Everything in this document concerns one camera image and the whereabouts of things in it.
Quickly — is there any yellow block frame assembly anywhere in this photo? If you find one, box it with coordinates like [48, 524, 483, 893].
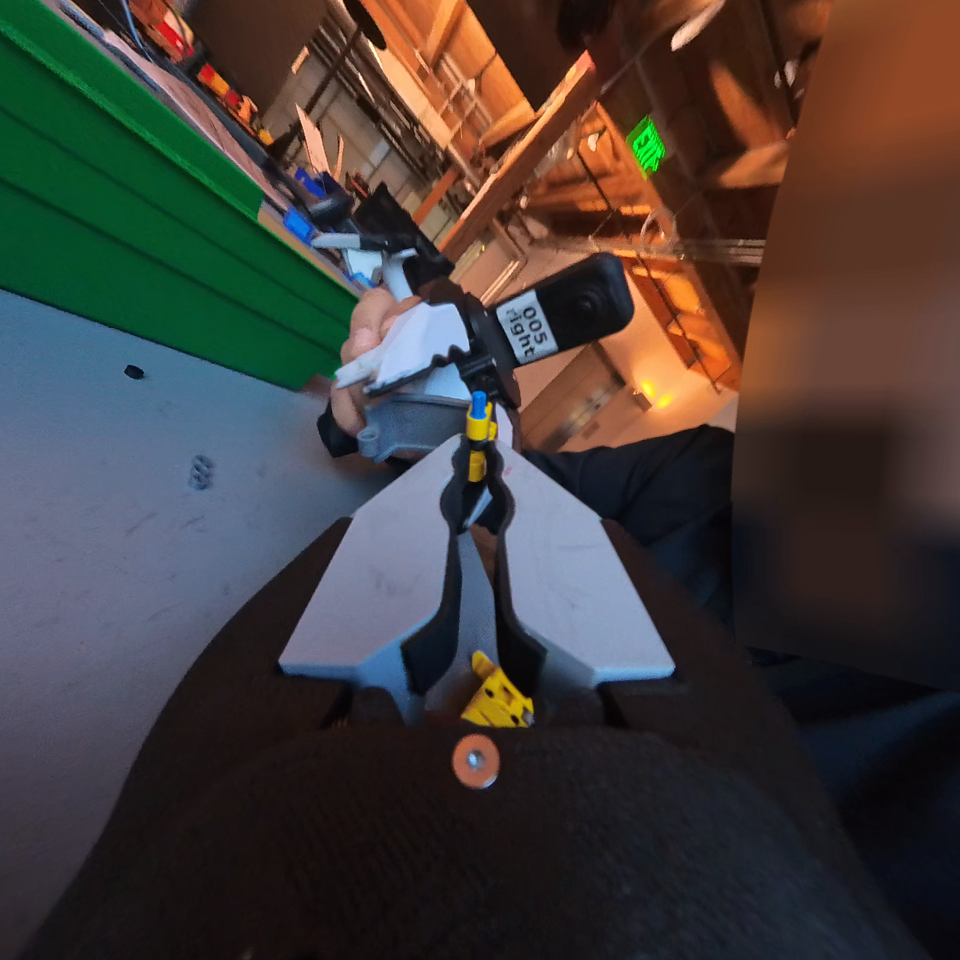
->
[457, 649, 537, 730]

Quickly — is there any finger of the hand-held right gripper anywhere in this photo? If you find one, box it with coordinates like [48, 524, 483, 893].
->
[366, 372, 494, 408]
[369, 302, 474, 394]

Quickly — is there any person's right forearm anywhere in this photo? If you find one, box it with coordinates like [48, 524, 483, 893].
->
[516, 422, 738, 550]

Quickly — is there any green exit sign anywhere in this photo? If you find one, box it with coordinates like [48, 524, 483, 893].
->
[624, 114, 670, 181]

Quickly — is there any person's right hand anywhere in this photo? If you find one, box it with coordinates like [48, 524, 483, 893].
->
[328, 287, 423, 438]

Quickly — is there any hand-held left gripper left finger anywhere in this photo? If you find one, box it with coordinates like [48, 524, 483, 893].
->
[279, 435, 468, 695]

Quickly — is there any grey background table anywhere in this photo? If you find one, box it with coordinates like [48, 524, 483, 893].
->
[75, 0, 363, 295]

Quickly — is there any green storage bin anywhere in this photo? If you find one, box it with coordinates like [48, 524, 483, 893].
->
[0, 13, 363, 393]

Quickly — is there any small black yellow block assembly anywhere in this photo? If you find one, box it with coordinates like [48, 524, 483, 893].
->
[357, 388, 501, 528]

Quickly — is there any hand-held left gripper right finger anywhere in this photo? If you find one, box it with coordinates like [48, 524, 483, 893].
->
[489, 442, 676, 691]

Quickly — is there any grey desk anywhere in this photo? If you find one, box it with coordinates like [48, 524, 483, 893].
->
[0, 287, 466, 960]

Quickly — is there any person's dark clothed body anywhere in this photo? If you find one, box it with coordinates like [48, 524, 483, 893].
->
[622, 487, 960, 960]

